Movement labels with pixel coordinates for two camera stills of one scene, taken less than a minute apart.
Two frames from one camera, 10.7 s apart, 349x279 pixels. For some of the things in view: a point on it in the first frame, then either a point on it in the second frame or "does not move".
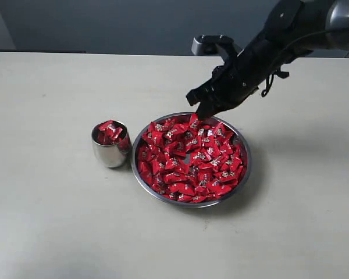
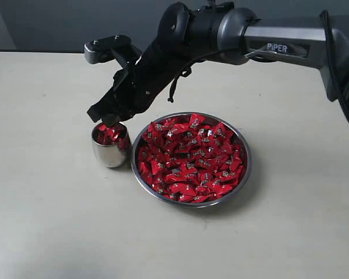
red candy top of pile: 194,123 does not move
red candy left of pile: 157,138 does not move
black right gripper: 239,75 → 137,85
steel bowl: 181,160 does not move
